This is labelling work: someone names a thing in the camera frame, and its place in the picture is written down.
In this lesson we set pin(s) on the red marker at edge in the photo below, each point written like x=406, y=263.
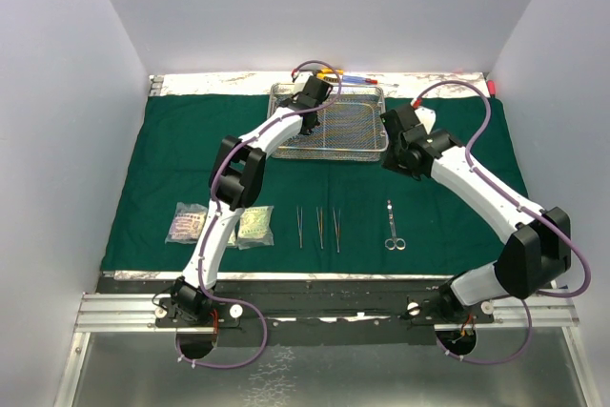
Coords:
x=491, y=88

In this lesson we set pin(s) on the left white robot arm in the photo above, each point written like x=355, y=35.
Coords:
x=235, y=184

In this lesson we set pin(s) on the blue red pen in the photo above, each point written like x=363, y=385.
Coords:
x=364, y=81

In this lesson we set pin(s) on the yellow handled pliers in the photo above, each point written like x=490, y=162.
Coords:
x=329, y=75

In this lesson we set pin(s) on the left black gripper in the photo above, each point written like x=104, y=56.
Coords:
x=315, y=124

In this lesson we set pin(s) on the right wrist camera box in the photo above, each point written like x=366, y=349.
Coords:
x=426, y=116

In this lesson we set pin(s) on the steel surgical scissors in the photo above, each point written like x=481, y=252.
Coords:
x=393, y=242

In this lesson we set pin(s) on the metal mesh instrument tray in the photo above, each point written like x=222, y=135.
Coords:
x=350, y=130

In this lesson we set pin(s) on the steel tweezers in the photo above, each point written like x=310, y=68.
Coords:
x=320, y=226
x=337, y=228
x=300, y=226

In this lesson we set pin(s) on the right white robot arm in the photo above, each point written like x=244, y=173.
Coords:
x=534, y=250

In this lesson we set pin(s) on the dark green surgical cloth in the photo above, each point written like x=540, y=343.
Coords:
x=172, y=160

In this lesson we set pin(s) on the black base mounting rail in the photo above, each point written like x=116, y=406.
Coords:
x=302, y=310

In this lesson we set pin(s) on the pink instrument packet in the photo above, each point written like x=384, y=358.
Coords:
x=187, y=224

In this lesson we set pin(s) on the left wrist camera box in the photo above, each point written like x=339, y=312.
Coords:
x=299, y=84

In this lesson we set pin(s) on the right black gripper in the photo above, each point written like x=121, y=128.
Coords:
x=389, y=160

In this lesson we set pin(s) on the aluminium extrusion frame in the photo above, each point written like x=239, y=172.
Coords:
x=526, y=366

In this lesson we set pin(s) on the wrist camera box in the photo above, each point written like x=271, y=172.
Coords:
x=426, y=116
x=299, y=84

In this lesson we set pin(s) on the green packet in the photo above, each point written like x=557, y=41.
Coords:
x=254, y=229

